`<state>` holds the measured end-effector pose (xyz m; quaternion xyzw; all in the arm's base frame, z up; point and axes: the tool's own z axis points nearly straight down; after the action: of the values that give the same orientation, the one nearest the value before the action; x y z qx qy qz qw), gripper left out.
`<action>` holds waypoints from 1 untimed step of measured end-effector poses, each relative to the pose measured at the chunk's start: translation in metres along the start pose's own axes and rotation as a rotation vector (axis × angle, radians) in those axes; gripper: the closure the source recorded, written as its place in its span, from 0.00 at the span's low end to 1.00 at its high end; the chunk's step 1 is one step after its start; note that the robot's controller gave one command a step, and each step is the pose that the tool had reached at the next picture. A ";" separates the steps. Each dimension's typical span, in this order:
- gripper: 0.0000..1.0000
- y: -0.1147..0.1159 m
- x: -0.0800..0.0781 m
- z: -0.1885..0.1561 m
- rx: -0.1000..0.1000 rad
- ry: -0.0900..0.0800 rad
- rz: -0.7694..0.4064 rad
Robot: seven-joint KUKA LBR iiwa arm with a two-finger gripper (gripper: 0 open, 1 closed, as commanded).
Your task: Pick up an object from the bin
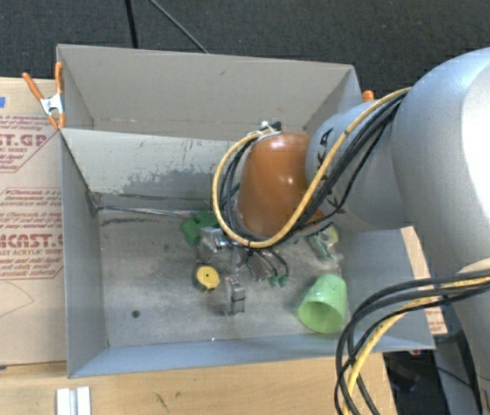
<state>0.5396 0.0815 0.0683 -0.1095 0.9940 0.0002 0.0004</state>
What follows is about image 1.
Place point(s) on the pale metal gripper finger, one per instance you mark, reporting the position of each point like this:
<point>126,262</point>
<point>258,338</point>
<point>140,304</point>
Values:
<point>215,244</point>
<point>236,295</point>

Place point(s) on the dark green toy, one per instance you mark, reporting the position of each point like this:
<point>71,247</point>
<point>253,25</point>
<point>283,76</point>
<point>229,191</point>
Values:
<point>196,227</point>

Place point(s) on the yellow round disc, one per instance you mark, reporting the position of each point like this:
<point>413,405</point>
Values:
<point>205,277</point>

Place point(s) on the grey metal bin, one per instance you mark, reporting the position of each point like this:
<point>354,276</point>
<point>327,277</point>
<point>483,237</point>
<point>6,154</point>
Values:
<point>149,283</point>

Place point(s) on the clear plastic bottle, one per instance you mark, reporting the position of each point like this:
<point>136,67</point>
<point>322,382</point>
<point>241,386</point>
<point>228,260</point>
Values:
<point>325,244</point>

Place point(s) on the light green cup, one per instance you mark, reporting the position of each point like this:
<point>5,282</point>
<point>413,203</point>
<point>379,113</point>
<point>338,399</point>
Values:
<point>323,304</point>

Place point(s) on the brown cardboard board, red print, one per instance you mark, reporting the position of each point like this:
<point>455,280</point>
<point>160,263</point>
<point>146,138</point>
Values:
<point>20,301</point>

